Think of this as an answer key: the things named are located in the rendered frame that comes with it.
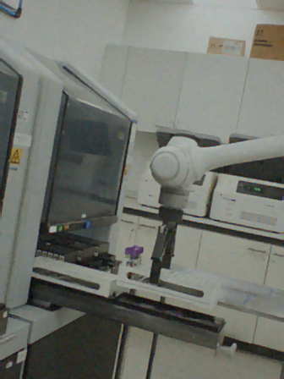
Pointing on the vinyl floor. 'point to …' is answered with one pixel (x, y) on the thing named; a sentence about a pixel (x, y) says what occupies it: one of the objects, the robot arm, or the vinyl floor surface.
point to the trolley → (256, 297)
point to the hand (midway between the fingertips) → (160, 272)
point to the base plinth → (254, 348)
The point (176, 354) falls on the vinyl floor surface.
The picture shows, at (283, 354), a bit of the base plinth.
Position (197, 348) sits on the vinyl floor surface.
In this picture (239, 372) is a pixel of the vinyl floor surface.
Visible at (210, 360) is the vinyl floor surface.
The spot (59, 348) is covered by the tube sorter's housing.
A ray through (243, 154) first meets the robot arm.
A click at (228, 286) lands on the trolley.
